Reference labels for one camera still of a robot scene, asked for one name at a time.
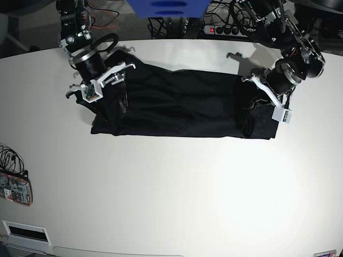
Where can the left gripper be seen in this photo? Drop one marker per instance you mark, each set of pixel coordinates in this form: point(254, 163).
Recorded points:
point(283, 78)

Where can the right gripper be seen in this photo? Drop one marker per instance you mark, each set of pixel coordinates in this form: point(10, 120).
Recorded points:
point(91, 65)

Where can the black T-shirt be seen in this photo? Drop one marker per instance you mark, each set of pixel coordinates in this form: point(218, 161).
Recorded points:
point(186, 103)

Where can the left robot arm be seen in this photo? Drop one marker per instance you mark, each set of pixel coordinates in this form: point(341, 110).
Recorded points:
point(269, 24)

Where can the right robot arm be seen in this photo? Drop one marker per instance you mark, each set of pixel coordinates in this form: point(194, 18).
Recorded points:
point(76, 37)

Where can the white power strip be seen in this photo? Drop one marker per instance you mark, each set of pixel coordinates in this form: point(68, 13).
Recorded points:
point(222, 30)

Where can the black box under stool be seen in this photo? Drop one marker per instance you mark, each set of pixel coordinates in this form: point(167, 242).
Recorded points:
point(192, 28)

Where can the blue plastic stool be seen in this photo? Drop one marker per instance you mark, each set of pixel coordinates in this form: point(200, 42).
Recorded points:
point(169, 8)

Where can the orange printed pouch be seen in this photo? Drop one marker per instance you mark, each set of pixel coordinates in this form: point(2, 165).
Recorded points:
point(16, 188)

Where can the grey office chair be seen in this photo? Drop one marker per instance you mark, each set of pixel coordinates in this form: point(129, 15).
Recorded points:
point(10, 44)

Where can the sticker card at edge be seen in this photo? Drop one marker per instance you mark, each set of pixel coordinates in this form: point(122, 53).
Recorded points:
point(331, 253)

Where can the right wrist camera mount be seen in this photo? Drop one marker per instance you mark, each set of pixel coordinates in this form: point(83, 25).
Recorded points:
point(93, 91)

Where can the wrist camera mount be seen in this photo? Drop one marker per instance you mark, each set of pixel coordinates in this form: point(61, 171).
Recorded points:
point(93, 91)
point(282, 112)

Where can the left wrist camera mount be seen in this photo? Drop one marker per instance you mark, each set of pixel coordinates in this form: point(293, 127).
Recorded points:
point(282, 112)

